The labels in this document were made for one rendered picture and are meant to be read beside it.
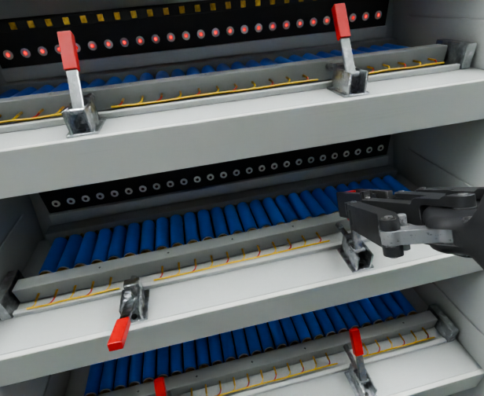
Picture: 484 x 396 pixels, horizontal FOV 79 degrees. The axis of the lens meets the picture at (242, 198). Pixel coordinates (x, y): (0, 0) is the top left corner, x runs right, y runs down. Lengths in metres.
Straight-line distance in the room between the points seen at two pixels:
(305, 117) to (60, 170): 0.24
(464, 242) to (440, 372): 0.39
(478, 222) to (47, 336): 0.39
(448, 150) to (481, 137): 0.05
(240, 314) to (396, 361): 0.28
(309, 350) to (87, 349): 0.30
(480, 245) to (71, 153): 0.30
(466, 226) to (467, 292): 0.36
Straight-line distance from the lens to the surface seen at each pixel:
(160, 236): 0.42
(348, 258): 0.39
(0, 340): 0.43
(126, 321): 0.32
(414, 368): 0.56
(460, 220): 0.20
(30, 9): 0.55
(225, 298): 0.35
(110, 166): 0.31
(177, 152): 0.29
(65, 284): 0.42
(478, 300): 0.55
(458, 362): 0.59
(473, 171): 0.49
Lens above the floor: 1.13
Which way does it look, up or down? 15 degrees down
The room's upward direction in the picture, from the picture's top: 8 degrees counter-clockwise
